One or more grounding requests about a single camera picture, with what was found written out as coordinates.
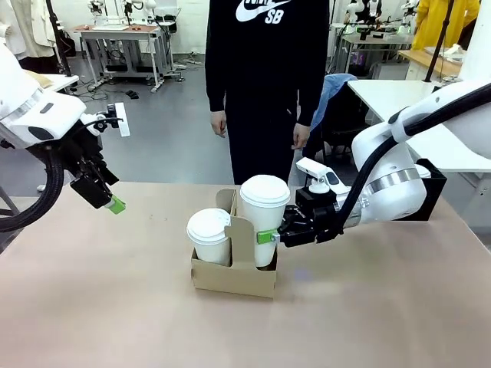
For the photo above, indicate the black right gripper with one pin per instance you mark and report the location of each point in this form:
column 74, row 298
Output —
column 318, row 222

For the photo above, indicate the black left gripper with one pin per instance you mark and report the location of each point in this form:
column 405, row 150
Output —
column 90, row 161

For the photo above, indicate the tall white lidded paper cup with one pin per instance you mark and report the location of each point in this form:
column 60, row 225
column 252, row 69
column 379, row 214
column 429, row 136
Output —
column 262, row 222

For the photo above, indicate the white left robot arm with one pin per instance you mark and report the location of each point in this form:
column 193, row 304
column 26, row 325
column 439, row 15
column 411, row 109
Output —
column 27, row 103

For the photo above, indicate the person's right forearm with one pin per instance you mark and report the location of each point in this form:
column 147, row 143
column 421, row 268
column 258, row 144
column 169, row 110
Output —
column 215, row 84

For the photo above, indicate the person's left forearm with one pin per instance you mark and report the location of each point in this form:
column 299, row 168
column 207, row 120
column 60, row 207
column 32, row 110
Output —
column 312, row 96

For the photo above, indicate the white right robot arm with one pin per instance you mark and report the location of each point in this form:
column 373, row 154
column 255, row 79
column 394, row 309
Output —
column 395, row 184

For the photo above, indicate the brown cardboard cup carrier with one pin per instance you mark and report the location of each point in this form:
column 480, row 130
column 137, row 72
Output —
column 234, row 280

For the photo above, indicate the short white lidded paper cup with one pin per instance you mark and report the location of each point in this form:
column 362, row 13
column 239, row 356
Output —
column 209, row 237

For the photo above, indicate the person's left hand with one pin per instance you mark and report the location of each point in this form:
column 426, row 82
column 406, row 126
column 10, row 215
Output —
column 301, row 136

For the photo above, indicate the person's right hand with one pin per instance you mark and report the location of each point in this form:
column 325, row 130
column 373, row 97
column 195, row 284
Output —
column 218, row 124

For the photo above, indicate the black chair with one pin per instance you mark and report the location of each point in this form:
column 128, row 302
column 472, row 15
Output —
column 341, row 130

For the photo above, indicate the blue cloth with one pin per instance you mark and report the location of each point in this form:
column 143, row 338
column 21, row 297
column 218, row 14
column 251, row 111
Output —
column 330, row 96

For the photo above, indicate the person in black hoodie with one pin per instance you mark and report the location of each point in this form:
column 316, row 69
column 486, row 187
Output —
column 264, row 76

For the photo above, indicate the black tripod pole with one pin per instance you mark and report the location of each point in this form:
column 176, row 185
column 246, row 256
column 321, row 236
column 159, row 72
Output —
column 59, row 38

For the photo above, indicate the grey metal desk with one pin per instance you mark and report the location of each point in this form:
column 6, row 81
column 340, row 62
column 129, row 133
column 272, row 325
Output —
column 122, row 34

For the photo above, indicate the white table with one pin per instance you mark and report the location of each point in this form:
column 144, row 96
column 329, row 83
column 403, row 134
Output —
column 383, row 96

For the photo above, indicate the white coat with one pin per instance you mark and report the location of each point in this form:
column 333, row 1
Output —
column 19, row 27

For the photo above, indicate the grey lab bench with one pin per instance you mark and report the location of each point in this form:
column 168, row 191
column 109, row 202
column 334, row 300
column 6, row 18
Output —
column 376, row 42

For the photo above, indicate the wooden top workbench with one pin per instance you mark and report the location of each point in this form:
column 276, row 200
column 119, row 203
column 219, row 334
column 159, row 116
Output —
column 429, row 59

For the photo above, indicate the black stand pole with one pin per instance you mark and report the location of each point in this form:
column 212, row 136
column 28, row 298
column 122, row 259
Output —
column 437, row 42

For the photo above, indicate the person in yellow jacket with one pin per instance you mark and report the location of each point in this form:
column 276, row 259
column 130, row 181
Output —
column 437, row 23

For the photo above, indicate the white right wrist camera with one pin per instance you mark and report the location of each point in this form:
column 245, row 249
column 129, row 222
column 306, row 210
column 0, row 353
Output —
column 318, row 170

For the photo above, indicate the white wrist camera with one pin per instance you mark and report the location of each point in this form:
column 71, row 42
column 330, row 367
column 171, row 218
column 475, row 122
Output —
column 318, row 170
column 122, row 120

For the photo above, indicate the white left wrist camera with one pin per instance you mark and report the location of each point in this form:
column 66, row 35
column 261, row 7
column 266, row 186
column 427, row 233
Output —
column 122, row 120

